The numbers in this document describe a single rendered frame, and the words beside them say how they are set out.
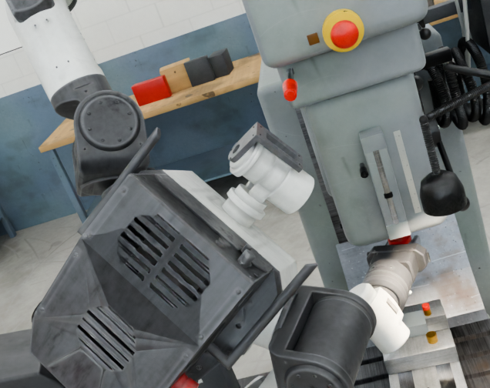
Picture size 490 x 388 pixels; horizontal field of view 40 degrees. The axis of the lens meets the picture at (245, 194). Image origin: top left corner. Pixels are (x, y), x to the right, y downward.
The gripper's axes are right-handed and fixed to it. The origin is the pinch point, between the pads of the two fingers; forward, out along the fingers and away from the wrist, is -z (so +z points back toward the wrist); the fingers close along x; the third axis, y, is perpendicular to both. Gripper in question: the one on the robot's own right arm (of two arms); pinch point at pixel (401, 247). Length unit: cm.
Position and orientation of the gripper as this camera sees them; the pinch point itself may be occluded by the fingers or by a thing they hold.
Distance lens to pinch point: 143.0
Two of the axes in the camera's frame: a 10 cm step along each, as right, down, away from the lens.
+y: 3.2, 8.7, 3.7
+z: -4.0, 4.8, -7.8
